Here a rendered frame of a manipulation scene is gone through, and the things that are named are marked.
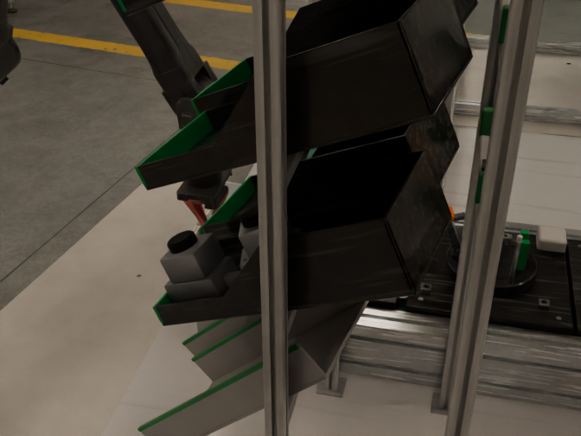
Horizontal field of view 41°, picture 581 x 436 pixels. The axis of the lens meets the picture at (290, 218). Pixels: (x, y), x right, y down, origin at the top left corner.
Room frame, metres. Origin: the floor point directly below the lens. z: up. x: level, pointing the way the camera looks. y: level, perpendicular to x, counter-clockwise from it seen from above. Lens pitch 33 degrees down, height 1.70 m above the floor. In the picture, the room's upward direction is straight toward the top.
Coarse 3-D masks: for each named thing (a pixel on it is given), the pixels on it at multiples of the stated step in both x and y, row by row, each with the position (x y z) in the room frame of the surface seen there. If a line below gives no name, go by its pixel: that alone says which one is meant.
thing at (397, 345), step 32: (512, 224) 1.14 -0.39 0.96; (384, 320) 0.88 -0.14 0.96; (416, 320) 0.88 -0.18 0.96; (448, 320) 0.88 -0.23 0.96; (352, 352) 0.87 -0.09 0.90; (384, 352) 0.86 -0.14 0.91; (416, 352) 0.85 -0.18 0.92; (512, 352) 0.82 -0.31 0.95; (544, 352) 0.81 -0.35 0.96; (576, 352) 0.81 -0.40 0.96; (480, 384) 0.83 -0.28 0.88; (512, 384) 0.82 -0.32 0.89; (544, 384) 0.81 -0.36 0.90; (576, 384) 0.80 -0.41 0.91
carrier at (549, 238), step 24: (504, 240) 1.03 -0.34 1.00; (528, 240) 0.97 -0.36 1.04; (552, 240) 1.04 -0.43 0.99; (432, 264) 1.00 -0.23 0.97; (456, 264) 0.98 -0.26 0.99; (504, 264) 0.98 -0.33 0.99; (528, 264) 0.98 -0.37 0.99; (552, 264) 1.00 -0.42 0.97; (432, 288) 0.94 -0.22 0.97; (504, 288) 0.92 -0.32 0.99; (528, 288) 0.94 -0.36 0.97; (552, 288) 0.94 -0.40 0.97; (432, 312) 0.89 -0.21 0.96; (504, 312) 0.88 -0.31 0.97; (528, 312) 0.88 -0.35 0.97; (552, 312) 0.88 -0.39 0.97
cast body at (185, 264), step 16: (176, 240) 0.64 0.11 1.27; (192, 240) 0.63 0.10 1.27; (208, 240) 0.64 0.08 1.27; (176, 256) 0.62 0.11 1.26; (192, 256) 0.61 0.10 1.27; (208, 256) 0.63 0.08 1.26; (224, 256) 0.64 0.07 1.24; (176, 272) 0.62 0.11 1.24; (192, 272) 0.61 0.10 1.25; (208, 272) 0.61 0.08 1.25; (224, 272) 0.62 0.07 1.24; (176, 288) 0.62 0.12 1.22; (192, 288) 0.61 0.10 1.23; (208, 288) 0.60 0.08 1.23; (224, 288) 0.61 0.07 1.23
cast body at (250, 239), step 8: (248, 208) 0.65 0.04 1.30; (256, 208) 0.64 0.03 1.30; (240, 216) 0.64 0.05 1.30; (248, 216) 0.63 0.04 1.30; (256, 216) 0.63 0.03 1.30; (240, 224) 0.64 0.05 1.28; (248, 224) 0.62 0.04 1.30; (256, 224) 0.62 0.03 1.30; (288, 224) 0.64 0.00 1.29; (240, 232) 0.62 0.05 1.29; (248, 232) 0.62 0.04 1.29; (256, 232) 0.61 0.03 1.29; (288, 232) 0.62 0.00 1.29; (296, 232) 0.64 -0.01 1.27; (240, 240) 0.61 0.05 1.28; (248, 240) 0.61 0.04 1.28; (256, 240) 0.61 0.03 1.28; (248, 248) 0.61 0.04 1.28; (256, 248) 0.61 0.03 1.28; (248, 256) 0.61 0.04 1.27; (240, 264) 0.61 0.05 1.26
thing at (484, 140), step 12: (504, 0) 0.76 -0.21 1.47; (480, 144) 0.76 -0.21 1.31; (288, 156) 0.58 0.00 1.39; (300, 156) 0.60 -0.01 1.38; (480, 156) 0.73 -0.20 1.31; (288, 168) 0.56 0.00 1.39; (480, 168) 0.70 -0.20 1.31; (288, 180) 0.56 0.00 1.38; (288, 312) 0.57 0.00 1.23; (288, 324) 0.55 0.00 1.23
